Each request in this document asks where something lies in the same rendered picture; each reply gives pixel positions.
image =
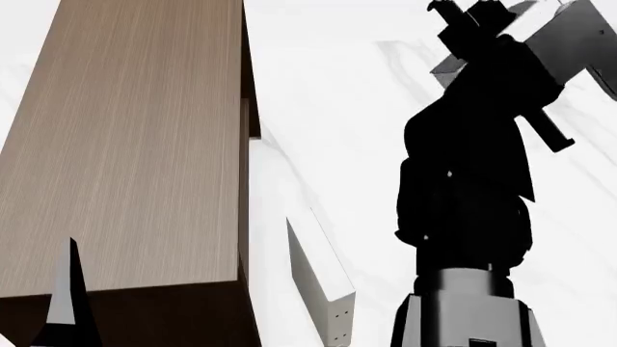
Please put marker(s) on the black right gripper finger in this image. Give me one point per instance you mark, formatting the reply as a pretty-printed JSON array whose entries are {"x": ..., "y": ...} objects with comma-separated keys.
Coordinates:
[
  {"x": 446, "y": 9},
  {"x": 489, "y": 11}
]

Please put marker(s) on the white rectangular box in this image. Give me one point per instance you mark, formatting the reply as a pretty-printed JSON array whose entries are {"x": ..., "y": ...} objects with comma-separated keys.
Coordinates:
[{"x": 320, "y": 274}]

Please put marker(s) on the brown wooden cabinet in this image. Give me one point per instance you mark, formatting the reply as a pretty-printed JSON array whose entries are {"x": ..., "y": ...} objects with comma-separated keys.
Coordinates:
[{"x": 130, "y": 152}]

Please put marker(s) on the grey metal box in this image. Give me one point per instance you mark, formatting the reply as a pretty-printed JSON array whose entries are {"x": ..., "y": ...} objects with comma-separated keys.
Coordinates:
[{"x": 573, "y": 39}]

